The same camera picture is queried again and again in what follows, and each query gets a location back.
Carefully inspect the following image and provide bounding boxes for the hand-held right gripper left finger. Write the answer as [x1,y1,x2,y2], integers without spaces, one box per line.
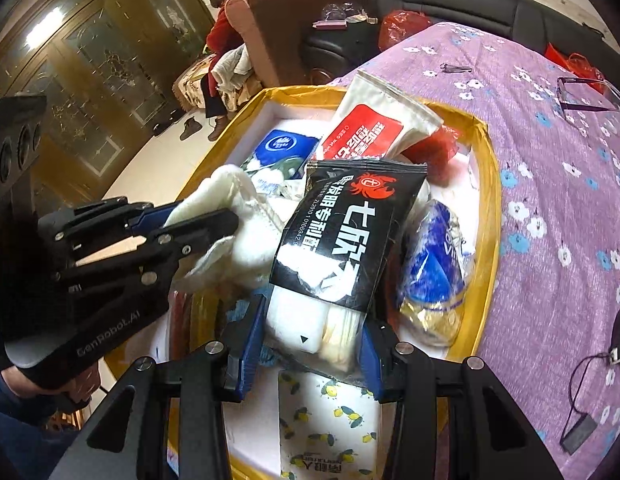
[65,292,271,480]

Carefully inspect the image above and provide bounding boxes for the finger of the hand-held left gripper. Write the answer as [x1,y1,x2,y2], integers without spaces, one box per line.
[37,196,183,262]
[56,208,241,292]

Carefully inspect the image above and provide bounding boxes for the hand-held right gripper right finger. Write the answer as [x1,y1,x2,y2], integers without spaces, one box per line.
[360,317,565,480]

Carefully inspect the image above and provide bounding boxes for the white towel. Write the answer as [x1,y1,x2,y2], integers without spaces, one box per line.
[162,164,287,297]

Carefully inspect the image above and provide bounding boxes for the gold foil packet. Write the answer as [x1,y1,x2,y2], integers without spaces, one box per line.
[397,290,473,349]

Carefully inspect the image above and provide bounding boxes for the lemon print tissue pack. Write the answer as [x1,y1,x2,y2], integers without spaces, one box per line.
[277,370,383,480]

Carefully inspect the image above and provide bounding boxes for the blue tissue pack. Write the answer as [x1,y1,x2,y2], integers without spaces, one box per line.
[240,129,323,196]

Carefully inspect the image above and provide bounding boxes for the blue and white packet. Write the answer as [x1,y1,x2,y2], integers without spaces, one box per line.
[397,199,475,307]

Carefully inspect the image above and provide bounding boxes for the black packet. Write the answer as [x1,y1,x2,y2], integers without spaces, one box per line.
[262,158,429,379]

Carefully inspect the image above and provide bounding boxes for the yellow storage box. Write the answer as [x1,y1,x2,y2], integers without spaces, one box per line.
[167,85,503,480]

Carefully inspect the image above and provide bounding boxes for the white packet with red label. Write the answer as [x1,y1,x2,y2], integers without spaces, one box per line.
[317,70,445,164]

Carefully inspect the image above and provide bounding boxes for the person's left forearm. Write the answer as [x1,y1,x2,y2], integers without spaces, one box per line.
[0,360,91,480]

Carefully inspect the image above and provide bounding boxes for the person's left hand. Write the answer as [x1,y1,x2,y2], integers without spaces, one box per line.
[50,364,104,417]

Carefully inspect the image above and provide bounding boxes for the floral blanket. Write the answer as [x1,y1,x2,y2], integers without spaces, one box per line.
[172,45,263,114]

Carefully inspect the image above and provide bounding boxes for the pile of white clothes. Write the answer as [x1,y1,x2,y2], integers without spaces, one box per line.
[212,45,253,94]

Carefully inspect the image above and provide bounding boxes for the golden glass door cabinet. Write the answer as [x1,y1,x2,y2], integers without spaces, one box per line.
[0,0,217,202]

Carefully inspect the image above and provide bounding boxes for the brown armchair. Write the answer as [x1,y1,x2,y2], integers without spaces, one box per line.
[225,0,371,89]

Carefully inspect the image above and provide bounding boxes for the crumpled red bag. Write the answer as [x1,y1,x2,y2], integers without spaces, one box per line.
[404,125,463,187]

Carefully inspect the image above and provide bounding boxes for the purple floral tablecloth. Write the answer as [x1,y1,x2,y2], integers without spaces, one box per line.
[325,20,620,480]

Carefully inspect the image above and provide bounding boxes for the clear pink plastic bag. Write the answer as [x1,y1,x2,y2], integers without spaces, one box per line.
[313,3,379,29]

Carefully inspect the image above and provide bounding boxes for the red plastic bag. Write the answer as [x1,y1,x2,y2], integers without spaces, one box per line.
[544,42,607,94]
[379,9,433,51]

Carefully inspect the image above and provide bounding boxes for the purple framed glasses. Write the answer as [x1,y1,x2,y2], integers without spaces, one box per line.
[556,76,620,114]

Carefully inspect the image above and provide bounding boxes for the black sofa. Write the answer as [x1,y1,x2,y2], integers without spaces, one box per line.
[300,0,606,82]

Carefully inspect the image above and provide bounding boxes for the black capacitor with wires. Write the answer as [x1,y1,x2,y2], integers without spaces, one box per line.
[560,347,620,456]

